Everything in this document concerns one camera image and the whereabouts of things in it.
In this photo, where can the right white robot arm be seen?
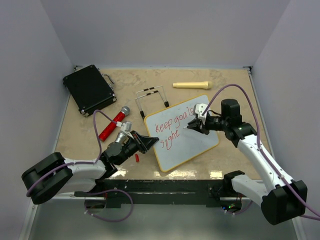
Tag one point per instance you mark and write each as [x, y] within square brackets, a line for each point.
[280, 197]

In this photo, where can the cream toy microphone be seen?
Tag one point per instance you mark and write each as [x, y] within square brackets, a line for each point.
[206, 85]

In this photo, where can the black carrying case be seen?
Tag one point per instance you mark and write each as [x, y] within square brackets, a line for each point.
[89, 90]

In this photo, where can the silver toy microphone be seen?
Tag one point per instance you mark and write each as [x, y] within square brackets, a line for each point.
[121, 137]

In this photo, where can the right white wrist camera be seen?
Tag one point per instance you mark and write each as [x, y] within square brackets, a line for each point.
[199, 111]

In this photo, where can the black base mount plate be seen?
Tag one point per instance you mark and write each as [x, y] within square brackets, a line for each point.
[161, 192]

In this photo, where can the red marker cap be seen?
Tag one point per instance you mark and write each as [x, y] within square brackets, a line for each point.
[137, 158]

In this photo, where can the yellow framed whiteboard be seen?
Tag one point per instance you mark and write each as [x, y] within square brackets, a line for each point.
[177, 144]

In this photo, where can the wire whiteboard stand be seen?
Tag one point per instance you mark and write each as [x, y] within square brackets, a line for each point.
[150, 94]

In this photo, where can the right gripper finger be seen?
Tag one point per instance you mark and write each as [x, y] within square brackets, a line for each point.
[198, 129]
[195, 123]

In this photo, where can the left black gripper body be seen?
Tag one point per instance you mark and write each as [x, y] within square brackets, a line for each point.
[132, 146]

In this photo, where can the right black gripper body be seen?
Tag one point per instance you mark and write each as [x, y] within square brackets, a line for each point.
[215, 123]

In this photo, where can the red glitter toy microphone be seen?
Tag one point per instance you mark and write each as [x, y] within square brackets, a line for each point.
[125, 111]

